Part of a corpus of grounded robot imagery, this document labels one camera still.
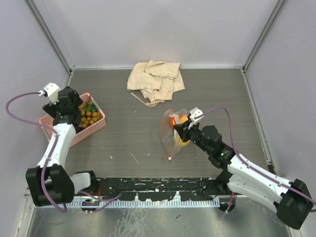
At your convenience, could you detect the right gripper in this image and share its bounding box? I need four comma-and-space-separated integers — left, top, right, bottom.
173, 119, 212, 155

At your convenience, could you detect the clear zip top bag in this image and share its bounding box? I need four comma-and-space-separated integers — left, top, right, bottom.
160, 109, 188, 161

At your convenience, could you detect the fake brown longan bunch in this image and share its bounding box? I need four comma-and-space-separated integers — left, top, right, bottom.
79, 96, 102, 129

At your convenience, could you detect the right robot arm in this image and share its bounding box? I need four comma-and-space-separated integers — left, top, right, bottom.
174, 121, 315, 230

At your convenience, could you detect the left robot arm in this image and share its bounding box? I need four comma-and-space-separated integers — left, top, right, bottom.
26, 82, 99, 207

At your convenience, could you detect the fake orange persimmon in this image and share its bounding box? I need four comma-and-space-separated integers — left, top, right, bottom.
170, 116, 188, 126

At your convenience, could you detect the pink plastic basket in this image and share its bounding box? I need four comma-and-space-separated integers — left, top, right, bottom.
38, 92, 107, 148

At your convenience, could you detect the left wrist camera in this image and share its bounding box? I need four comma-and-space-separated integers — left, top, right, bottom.
39, 82, 61, 104

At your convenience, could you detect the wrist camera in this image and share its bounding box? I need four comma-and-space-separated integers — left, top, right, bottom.
188, 107, 204, 129
39, 82, 61, 104

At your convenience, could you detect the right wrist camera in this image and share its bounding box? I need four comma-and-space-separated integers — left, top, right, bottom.
188, 107, 204, 129

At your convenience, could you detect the beige cloth drawstring bag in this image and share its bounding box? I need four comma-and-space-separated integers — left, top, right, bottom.
127, 60, 185, 107

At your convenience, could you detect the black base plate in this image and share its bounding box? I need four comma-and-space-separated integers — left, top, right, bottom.
97, 177, 232, 201

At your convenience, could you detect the grey slotted cable duct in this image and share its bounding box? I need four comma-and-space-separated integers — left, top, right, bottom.
67, 197, 220, 208

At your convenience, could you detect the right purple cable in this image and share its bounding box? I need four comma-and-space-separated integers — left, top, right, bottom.
195, 106, 316, 213

